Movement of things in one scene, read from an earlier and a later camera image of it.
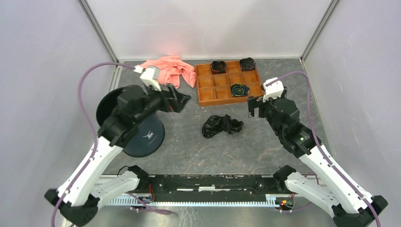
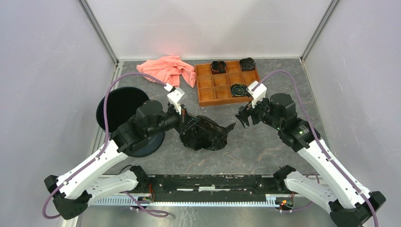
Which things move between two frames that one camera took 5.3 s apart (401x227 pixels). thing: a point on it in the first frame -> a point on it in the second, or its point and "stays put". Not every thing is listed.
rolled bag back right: [248, 64] stays put
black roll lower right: [239, 90] stays put
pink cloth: [171, 68] stays put
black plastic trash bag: [214, 125] -> [206, 134]
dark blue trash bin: [149, 137] stays put
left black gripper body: [161, 102] -> [176, 120]
